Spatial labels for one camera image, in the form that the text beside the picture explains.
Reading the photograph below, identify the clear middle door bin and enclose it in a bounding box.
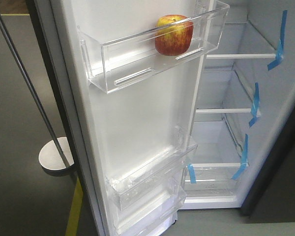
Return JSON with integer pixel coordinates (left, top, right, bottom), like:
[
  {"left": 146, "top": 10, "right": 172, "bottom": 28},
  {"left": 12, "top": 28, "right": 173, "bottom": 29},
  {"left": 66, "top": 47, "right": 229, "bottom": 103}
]
[{"left": 106, "top": 126, "right": 198, "bottom": 211}]

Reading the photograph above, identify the silver stanchion post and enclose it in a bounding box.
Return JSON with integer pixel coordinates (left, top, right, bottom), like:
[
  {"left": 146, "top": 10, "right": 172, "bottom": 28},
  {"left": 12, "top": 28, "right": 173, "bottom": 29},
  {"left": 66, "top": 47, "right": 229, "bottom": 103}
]
[{"left": 0, "top": 14, "right": 74, "bottom": 172}]

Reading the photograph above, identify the glass fridge shelf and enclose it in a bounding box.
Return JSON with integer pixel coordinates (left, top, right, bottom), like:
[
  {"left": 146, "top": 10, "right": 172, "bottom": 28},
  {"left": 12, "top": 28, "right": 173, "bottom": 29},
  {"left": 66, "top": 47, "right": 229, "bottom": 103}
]
[
  {"left": 206, "top": 23, "right": 284, "bottom": 62},
  {"left": 196, "top": 70, "right": 257, "bottom": 115},
  {"left": 192, "top": 113, "right": 249, "bottom": 167}
]

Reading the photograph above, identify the clear crisper drawer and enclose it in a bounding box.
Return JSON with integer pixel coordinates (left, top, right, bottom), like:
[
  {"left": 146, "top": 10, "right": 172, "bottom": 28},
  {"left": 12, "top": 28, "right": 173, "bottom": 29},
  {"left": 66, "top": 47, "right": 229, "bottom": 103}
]
[{"left": 184, "top": 163, "right": 240, "bottom": 197}]

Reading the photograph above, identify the red yellow apple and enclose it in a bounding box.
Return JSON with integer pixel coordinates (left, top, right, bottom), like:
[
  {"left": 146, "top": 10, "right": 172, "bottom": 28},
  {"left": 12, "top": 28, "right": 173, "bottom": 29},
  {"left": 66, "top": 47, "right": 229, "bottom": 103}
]
[{"left": 155, "top": 21, "right": 194, "bottom": 56}]

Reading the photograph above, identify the clear lower door bin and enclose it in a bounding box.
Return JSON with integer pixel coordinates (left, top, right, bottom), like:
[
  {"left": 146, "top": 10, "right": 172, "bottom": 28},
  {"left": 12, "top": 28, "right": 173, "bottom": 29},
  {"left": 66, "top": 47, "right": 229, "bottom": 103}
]
[{"left": 112, "top": 179, "right": 186, "bottom": 236}]

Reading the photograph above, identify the white open fridge door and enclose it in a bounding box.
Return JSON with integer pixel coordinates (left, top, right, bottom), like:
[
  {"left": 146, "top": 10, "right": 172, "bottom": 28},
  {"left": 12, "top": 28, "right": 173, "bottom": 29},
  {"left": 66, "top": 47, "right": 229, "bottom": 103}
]
[{"left": 27, "top": 0, "right": 231, "bottom": 236}]

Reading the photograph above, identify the clear upper door bin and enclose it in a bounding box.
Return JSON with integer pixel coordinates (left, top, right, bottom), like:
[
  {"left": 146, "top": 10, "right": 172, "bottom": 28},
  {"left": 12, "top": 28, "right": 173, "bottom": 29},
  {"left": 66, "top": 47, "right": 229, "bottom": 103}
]
[{"left": 79, "top": 0, "right": 230, "bottom": 94}]

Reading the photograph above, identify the lower glass fridge shelf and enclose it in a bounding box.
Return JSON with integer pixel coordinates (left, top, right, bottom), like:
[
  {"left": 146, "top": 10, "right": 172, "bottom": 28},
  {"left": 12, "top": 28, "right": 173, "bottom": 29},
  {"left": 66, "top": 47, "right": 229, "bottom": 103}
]
[{"left": 192, "top": 113, "right": 249, "bottom": 167}]

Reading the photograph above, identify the clear door bin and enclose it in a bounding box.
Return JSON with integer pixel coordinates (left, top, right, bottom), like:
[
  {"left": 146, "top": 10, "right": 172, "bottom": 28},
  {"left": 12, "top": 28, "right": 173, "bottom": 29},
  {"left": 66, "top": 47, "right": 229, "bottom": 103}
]
[
  {"left": 106, "top": 126, "right": 198, "bottom": 211},
  {"left": 79, "top": 0, "right": 230, "bottom": 94},
  {"left": 112, "top": 179, "right": 186, "bottom": 236}
]

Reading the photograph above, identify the middle glass fridge shelf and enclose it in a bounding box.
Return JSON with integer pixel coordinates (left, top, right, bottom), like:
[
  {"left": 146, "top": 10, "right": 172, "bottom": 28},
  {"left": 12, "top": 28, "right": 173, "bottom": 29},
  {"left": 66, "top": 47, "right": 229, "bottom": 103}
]
[{"left": 196, "top": 70, "right": 257, "bottom": 115}]

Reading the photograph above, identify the dark grey fridge body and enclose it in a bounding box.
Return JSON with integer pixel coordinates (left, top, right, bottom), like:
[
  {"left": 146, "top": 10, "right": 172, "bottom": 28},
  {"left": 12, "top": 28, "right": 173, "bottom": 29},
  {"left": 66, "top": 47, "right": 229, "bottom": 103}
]
[{"left": 182, "top": 0, "right": 295, "bottom": 210}]

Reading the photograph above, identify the upper glass fridge shelf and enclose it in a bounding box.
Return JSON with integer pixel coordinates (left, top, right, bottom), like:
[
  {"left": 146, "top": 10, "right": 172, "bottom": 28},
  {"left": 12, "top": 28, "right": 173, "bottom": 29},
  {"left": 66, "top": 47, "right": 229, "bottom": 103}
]
[{"left": 206, "top": 23, "right": 284, "bottom": 62}]

